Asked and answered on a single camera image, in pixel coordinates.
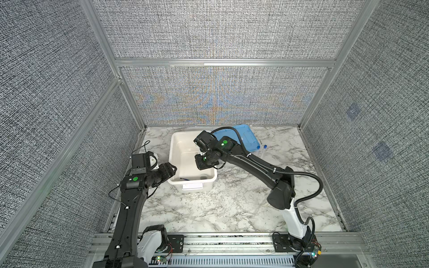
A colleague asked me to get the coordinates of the white plastic bin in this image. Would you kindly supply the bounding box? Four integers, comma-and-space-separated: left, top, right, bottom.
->
168, 130, 217, 194

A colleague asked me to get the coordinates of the blue plastic lid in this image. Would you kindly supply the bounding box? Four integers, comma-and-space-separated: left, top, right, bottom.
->
213, 124, 260, 153

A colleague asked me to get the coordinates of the blue-capped test tube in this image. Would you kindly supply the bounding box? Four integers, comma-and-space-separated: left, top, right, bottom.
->
260, 145, 268, 158

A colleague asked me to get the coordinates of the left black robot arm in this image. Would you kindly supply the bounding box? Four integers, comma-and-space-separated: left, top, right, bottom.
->
92, 151, 177, 268

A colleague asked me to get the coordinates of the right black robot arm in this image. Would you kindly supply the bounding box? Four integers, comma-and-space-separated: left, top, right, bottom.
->
193, 127, 324, 252

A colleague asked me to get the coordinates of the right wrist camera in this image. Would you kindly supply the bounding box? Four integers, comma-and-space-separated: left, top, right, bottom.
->
193, 131, 218, 153

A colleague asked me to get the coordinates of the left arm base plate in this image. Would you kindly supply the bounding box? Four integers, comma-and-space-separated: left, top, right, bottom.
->
154, 233, 185, 255

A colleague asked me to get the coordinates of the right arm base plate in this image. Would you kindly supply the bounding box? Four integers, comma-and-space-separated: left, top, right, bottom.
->
271, 232, 322, 255

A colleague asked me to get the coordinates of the aluminium front rail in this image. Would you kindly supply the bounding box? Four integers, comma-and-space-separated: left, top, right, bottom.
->
85, 232, 376, 268

